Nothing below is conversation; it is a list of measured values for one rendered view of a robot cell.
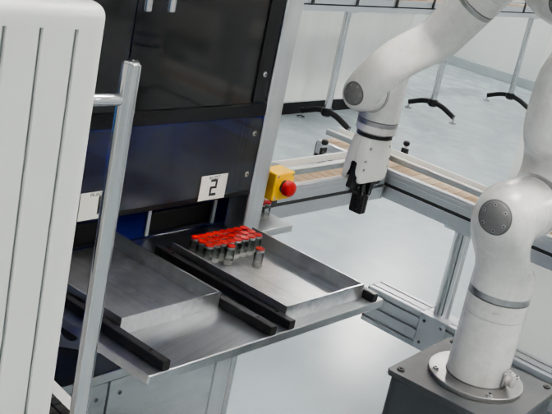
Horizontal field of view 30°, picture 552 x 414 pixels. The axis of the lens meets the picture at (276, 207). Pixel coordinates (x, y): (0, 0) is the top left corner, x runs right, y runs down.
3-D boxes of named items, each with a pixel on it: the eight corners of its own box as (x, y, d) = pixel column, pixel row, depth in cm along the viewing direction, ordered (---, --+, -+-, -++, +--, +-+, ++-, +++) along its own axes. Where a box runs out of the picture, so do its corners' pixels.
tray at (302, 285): (170, 257, 227) (173, 242, 226) (250, 240, 246) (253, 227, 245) (283, 322, 207) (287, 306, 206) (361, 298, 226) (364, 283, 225)
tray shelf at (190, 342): (-12, 276, 204) (-12, 268, 204) (229, 227, 257) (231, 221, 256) (147, 385, 177) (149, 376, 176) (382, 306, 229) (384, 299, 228)
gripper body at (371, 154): (375, 121, 217) (364, 171, 220) (347, 124, 209) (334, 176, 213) (404, 132, 212) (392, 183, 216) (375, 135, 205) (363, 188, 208)
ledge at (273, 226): (218, 218, 262) (219, 211, 261) (252, 211, 271) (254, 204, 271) (258, 238, 254) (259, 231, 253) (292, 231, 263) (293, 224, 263)
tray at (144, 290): (10, 263, 208) (11, 247, 206) (109, 244, 227) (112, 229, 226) (118, 335, 188) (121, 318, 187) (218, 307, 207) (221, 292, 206)
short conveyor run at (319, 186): (228, 232, 259) (240, 173, 254) (186, 210, 268) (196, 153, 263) (384, 200, 310) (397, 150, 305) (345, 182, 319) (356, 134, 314)
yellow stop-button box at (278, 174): (250, 191, 255) (255, 164, 253) (269, 188, 261) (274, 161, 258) (272, 202, 251) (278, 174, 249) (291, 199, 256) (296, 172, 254)
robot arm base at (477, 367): (537, 386, 207) (563, 303, 201) (495, 414, 192) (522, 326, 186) (455, 347, 217) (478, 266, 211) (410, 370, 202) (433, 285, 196)
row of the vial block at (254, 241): (199, 262, 227) (202, 242, 225) (254, 250, 240) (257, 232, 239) (205, 265, 226) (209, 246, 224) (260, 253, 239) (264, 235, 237)
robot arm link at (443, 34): (461, 18, 183) (352, 123, 200) (502, 19, 195) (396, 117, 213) (432, -20, 185) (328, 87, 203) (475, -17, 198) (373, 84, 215)
